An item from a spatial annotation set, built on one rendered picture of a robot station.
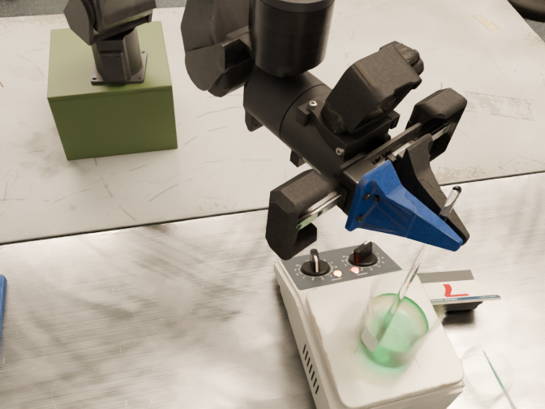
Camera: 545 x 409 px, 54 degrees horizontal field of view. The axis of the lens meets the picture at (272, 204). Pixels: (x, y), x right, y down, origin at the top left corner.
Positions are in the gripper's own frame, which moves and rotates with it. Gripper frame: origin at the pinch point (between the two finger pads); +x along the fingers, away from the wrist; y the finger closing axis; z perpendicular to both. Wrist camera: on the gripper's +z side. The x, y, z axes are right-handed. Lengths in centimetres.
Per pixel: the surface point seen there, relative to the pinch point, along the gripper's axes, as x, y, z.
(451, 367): 7.7, 2.5, -16.9
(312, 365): -1.1, -5.8, -20.7
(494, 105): -15, 49, -26
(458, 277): 0.9, 17.4, -25.3
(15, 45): -72, -5, -26
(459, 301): 3.4, 12.1, -21.7
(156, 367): -12.3, -16.7, -25.9
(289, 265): -11.4, 0.5, -21.9
